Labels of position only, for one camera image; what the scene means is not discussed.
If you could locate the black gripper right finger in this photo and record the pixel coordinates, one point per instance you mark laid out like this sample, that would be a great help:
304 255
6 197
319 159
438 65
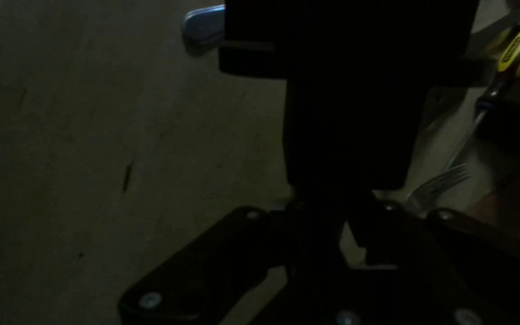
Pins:
357 76

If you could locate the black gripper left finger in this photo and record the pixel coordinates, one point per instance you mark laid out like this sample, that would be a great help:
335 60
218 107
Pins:
441 269

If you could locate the silver fork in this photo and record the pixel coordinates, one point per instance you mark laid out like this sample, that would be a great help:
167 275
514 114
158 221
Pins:
425 195

